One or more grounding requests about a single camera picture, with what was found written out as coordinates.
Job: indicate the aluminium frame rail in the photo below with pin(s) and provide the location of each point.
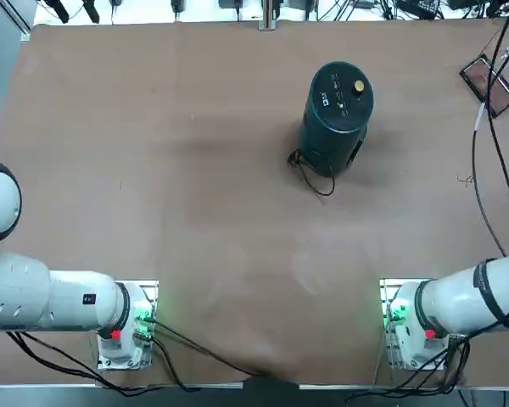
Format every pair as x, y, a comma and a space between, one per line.
19, 19

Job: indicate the dark green air fryer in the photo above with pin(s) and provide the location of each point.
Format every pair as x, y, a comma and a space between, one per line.
322, 140

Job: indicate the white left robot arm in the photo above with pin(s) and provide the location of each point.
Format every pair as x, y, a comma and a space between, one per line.
68, 301

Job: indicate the black device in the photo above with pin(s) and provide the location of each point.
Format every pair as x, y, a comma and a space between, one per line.
420, 6

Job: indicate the metal camera post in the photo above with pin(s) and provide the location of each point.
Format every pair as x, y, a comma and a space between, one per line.
268, 17

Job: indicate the aluminium edge rail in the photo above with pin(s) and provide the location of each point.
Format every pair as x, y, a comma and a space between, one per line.
212, 385
335, 386

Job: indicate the black centre mount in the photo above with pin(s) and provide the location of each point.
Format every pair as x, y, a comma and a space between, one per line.
271, 392

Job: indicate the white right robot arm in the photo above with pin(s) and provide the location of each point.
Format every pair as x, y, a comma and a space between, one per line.
458, 297

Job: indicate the grey box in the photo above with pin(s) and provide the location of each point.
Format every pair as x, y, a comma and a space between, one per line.
301, 4
231, 4

